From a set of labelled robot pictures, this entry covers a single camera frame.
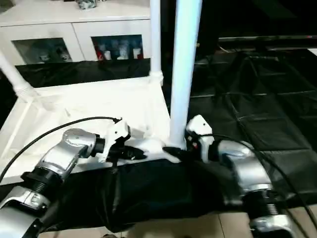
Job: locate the white upturned plastic table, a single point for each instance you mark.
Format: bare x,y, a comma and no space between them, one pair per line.
74,104

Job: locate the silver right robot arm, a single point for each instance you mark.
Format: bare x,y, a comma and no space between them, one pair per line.
245,168

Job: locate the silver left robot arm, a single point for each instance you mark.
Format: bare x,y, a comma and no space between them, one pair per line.
59,158

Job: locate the black work mat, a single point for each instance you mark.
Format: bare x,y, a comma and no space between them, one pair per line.
257,99

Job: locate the white glass-door cabinet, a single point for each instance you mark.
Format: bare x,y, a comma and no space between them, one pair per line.
74,22

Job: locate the grey crumpled object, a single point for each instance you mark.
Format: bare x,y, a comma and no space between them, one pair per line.
86,3

